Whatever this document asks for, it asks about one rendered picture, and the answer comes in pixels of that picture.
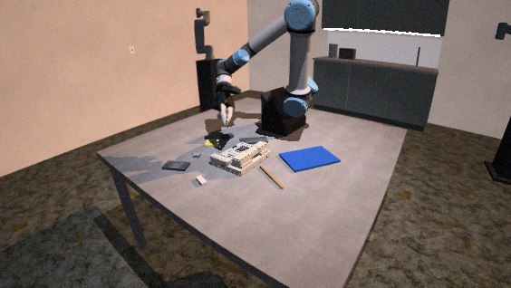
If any beige telephone handset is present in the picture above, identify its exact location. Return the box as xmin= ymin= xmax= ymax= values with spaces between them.
xmin=232 ymin=141 xmax=267 ymax=166

